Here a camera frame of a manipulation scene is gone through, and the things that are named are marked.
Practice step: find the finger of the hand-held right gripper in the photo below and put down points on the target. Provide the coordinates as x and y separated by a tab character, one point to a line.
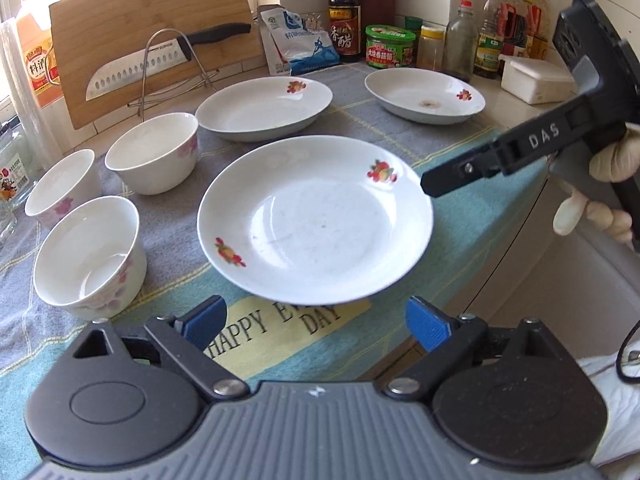
455	175

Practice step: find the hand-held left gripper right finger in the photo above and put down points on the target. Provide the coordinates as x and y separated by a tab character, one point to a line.
430	325

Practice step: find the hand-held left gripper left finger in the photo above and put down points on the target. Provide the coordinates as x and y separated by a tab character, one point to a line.
205	317

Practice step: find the white fruit-print plate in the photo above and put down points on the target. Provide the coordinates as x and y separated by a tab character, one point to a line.
260	107
420	92
310	220

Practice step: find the white pink-flower bowl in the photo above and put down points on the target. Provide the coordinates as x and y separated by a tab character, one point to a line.
150	160
65	185
90	255

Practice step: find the person's right hand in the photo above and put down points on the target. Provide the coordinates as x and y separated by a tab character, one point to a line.
620	157

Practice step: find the white plastic box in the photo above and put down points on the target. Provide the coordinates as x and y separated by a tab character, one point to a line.
535	80

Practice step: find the red-label oil bottle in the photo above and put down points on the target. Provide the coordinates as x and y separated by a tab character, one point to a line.
537	25
514	20

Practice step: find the green-label oil bottle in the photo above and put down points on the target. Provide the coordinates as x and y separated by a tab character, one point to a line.
489	45

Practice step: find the grey and teal towel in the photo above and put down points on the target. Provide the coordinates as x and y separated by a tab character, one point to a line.
350	125

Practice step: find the yellow-lid jar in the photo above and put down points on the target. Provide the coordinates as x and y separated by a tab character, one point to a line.
431	50

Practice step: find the clear red-cap bottle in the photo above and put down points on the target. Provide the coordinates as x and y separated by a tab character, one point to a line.
459	45

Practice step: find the green sauce jar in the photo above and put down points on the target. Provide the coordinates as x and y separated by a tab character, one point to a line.
390	50

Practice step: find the small green-lid jar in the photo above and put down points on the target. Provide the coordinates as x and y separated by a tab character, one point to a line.
414	27

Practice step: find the dark vinegar bottle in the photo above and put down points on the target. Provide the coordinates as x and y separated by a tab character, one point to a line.
345	30

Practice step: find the white and blue salt bag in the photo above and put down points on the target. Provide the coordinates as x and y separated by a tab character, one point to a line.
300	45

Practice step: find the person's white clothing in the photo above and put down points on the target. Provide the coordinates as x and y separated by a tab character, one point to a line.
615	410

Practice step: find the clear drinking glass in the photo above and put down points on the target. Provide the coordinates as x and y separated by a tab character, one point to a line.
5	221

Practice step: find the glass jar with label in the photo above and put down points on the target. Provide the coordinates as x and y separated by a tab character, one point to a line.
12	175

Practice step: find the tall plastic wrap roll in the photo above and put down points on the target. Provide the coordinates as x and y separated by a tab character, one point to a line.
15	85

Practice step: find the orange cooking wine bottle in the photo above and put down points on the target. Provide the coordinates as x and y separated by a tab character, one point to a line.
37	60

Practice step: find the bamboo cutting board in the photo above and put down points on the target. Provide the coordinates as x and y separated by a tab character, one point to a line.
125	20

